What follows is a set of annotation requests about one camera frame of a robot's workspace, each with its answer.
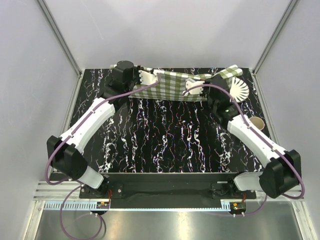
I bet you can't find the white blue striped plate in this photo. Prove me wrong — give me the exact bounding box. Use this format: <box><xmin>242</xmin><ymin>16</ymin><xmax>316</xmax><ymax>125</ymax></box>
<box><xmin>229</xmin><ymin>77</ymin><xmax>250</xmax><ymax>103</ymax></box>

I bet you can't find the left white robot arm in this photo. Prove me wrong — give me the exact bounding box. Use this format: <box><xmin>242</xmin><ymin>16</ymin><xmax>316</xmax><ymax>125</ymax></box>
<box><xmin>46</xmin><ymin>60</ymin><xmax>141</xmax><ymax>198</ymax></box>

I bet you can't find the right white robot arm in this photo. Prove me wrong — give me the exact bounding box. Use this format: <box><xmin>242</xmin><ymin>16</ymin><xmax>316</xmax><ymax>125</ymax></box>
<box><xmin>187</xmin><ymin>75</ymin><xmax>306</xmax><ymax>199</ymax></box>

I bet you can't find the beige paper cup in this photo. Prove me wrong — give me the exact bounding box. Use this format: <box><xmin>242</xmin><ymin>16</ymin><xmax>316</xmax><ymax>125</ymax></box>
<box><xmin>249</xmin><ymin>116</ymin><xmax>265</xmax><ymax>131</ymax></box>

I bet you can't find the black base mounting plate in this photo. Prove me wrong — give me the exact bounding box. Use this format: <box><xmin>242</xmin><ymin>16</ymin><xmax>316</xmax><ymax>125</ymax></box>
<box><xmin>79</xmin><ymin>172</ymin><xmax>256</xmax><ymax>200</ymax></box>

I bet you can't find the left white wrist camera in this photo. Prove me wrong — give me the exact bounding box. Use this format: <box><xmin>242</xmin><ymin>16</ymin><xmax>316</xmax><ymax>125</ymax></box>
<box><xmin>138</xmin><ymin>70</ymin><xmax>162</xmax><ymax>86</ymax></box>

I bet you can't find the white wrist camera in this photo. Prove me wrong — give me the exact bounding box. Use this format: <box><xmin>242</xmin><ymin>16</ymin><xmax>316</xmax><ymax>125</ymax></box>
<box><xmin>183</xmin><ymin>78</ymin><xmax>205</xmax><ymax>95</ymax></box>
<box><xmin>138</xmin><ymin>70</ymin><xmax>162</xmax><ymax>86</ymax></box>

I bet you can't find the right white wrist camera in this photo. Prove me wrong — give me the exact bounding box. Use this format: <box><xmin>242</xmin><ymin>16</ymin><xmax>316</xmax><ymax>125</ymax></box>
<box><xmin>183</xmin><ymin>78</ymin><xmax>205</xmax><ymax>95</ymax></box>

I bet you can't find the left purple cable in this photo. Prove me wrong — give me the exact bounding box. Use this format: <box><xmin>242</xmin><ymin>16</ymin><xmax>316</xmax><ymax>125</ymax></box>
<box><xmin>44</xmin><ymin>74</ymin><xmax>162</xmax><ymax>238</ymax></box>

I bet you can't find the purple cable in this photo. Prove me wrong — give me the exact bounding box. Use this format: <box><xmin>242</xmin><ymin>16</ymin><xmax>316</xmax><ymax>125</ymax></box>
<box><xmin>182</xmin><ymin>83</ymin><xmax>306</xmax><ymax>218</ymax></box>
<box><xmin>44</xmin><ymin>74</ymin><xmax>162</xmax><ymax>238</ymax></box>

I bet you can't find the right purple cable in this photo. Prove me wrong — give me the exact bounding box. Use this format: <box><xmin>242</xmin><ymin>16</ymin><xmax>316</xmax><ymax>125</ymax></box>
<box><xmin>182</xmin><ymin>83</ymin><xmax>306</xmax><ymax>218</ymax></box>

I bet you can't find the left aluminium frame post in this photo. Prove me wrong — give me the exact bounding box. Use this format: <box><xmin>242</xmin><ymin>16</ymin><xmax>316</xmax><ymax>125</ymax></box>
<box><xmin>35</xmin><ymin>0</ymin><xmax>82</xmax><ymax>78</ymax></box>

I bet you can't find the aluminium frame post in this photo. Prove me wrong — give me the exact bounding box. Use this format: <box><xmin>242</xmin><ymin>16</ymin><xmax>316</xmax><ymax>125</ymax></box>
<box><xmin>35</xmin><ymin>0</ymin><xmax>82</xmax><ymax>78</ymax></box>
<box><xmin>252</xmin><ymin>0</ymin><xmax>300</xmax><ymax>75</ymax></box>

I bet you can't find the right aluminium frame post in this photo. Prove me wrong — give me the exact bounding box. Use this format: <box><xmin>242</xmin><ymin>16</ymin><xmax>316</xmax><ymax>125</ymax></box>
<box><xmin>252</xmin><ymin>0</ymin><xmax>300</xmax><ymax>75</ymax></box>

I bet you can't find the aluminium front rail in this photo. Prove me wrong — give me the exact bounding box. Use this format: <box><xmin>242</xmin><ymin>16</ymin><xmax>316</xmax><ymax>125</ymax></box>
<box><xmin>33</xmin><ymin>181</ymin><xmax>306</xmax><ymax>210</ymax></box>

